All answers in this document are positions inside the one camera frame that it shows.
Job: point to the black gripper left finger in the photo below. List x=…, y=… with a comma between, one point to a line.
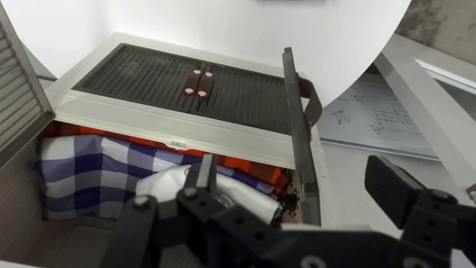
x=201, y=180

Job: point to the orange red cloth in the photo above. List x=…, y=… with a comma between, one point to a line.
x=270, y=175

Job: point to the white cloth roll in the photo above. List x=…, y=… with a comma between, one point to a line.
x=228, y=192

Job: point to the round white table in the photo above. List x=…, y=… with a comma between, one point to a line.
x=334, y=41

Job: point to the blue white checkered cloth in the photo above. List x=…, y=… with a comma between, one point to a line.
x=97, y=177

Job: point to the whiteboard on floor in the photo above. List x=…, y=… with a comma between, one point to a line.
x=369, y=116

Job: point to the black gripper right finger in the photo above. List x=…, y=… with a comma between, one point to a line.
x=410, y=205

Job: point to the cabinet door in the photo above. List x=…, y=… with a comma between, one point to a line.
x=301, y=139
x=24, y=107

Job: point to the white stacked cabinet unit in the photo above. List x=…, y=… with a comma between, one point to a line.
x=30, y=239

